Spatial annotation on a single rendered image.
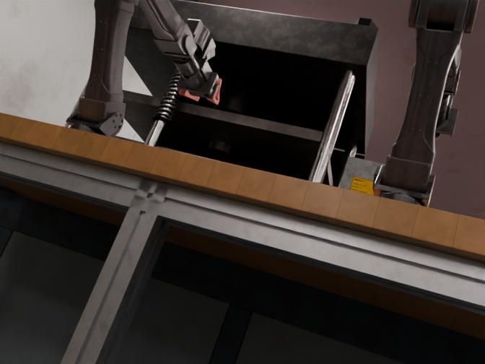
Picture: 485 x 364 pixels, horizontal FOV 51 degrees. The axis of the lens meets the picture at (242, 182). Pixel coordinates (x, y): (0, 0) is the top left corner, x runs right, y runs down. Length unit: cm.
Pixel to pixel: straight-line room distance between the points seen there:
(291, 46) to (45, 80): 243
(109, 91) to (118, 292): 48
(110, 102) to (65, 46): 334
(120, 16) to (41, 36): 315
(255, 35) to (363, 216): 181
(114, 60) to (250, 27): 140
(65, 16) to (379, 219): 392
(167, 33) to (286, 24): 120
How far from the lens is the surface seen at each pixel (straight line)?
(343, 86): 216
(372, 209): 59
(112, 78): 104
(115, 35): 104
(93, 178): 75
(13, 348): 129
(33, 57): 414
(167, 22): 118
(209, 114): 231
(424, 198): 79
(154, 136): 226
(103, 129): 101
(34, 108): 419
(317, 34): 229
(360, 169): 212
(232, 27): 239
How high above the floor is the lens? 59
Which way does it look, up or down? 18 degrees up
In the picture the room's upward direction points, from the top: 20 degrees clockwise
